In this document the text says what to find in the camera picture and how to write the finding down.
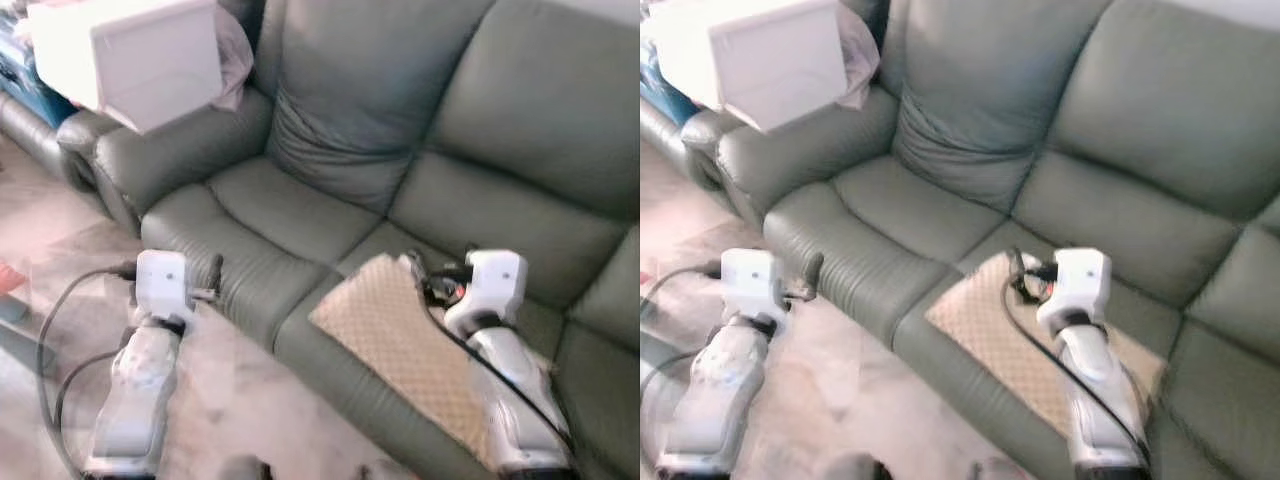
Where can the beige quilted pillow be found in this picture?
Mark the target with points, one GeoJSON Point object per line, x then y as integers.
{"type": "Point", "coordinates": [985, 320]}
{"type": "Point", "coordinates": [390, 330]}

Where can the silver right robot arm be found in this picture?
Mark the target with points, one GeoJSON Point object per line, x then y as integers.
{"type": "Point", "coordinates": [510, 390]}
{"type": "Point", "coordinates": [1095, 390]}

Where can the green leather sofa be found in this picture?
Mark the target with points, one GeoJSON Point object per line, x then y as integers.
{"type": "Point", "coordinates": [480, 120]}
{"type": "Point", "coordinates": [1130, 120]}

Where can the thin red seat cushion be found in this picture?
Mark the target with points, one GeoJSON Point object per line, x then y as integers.
{"type": "Point", "coordinates": [10, 278]}

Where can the white plastic box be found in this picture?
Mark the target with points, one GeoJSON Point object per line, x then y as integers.
{"type": "Point", "coordinates": [150, 70]}
{"type": "Point", "coordinates": [770, 70]}

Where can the pale pink plastic bag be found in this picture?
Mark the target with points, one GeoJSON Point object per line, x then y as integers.
{"type": "Point", "coordinates": [862, 60]}
{"type": "Point", "coordinates": [235, 60]}

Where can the blue toy case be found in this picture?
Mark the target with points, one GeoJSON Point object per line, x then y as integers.
{"type": "Point", "coordinates": [30, 95]}
{"type": "Point", "coordinates": [665, 100]}

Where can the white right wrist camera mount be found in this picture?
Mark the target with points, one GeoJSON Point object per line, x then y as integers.
{"type": "Point", "coordinates": [1080, 280]}
{"type": "Point", "coordinates": [495, 280]}

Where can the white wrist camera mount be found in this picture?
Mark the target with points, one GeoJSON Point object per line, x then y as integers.
{"type": "Point", "coordinates": [1080, 280]}
{"type": "Point", "coordinates": [495, 280]}
{"type": "Point", "coordinates": [750, 280]}
{"type": "Point", "coordinates": [162, 280]}

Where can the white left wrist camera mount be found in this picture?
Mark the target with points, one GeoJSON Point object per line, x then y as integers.
{"type": "Point", "coordinates": [750, 280]}
{"type": "Point", "coordinates": [162, 280]}

